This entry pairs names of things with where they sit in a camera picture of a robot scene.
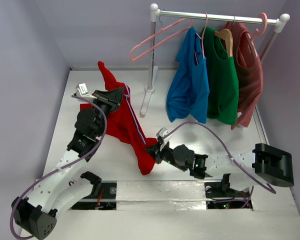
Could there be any dusty red t-shirt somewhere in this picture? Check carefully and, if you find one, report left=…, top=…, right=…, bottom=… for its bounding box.
left=224, top=21, right=264, bottom=130

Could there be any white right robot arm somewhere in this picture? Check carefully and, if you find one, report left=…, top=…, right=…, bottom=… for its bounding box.
left=145, top=143, right=294, bottom=196

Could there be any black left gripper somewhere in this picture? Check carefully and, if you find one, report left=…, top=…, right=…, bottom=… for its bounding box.
left=88, top=86, right=123, bottom=137

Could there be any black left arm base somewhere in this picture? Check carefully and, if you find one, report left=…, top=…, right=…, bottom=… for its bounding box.
left=70, top=171, right=117, bottom=211

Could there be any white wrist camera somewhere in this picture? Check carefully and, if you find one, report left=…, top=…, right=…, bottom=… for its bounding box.
left=73, top=83, right=95, bottom=100
left=156, top=127, right=171, bottom=150

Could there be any white and chrome clothes rack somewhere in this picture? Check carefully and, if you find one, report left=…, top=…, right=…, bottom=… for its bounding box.
left=129, top=3, right=291, bottom=117

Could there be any green t-shirt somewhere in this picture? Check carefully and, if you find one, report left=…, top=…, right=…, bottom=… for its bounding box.
left=203, top=27, right=239, bottom=125

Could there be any light blue wire hanger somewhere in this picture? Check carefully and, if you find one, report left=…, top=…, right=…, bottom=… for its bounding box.
left=123, top=82, right=146, bottom=145

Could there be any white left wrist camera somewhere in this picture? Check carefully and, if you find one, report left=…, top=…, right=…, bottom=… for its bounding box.
left=73, top=83, right=95, bottom=100

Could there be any thick pink plastic hanger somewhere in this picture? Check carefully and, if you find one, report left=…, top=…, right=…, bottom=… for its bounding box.
left=249, top=12, right=269, bottom=42

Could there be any thin pink wire hanger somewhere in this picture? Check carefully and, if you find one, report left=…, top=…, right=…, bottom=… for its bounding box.
left=200, top=12, right=208, bottom=59

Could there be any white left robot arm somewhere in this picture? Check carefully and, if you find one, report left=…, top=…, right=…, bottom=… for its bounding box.
left=9, top=83, right=125, bottom=240

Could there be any wooden hanger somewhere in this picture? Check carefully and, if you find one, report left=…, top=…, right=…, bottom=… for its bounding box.
left=214, top=28, right=233, bottom=58

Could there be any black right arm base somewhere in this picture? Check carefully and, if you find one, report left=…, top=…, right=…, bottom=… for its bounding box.
left=204, top=174, right=253, bottom=210

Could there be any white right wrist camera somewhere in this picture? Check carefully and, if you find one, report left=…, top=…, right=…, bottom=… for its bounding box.
left=156, top=127, right=171, bottom=150

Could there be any blue t-shirt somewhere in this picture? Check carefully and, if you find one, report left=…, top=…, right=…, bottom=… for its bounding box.
left=166, top=27, right=210, bottom=124

